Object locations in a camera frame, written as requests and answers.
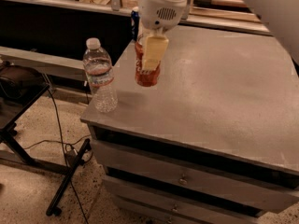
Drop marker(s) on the red coke can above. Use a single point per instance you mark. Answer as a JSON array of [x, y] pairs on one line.
[[144, 77]]

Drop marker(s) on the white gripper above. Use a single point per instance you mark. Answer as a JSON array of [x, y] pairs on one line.
[[157, 11]]

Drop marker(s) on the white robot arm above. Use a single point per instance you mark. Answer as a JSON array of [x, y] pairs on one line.
[[280, 17]]

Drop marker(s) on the blue pepsi can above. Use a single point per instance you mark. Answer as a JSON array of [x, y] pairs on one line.
[[134, 22]]

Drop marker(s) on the clear plastic water bottle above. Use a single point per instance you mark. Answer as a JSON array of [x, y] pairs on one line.
[[99, 72]]

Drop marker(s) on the dark bag on side table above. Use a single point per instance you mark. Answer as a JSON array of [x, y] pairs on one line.
[[16, 80]]

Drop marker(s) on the grey metal drawer cabinet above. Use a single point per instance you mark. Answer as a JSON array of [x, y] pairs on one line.
[[215, 141]]

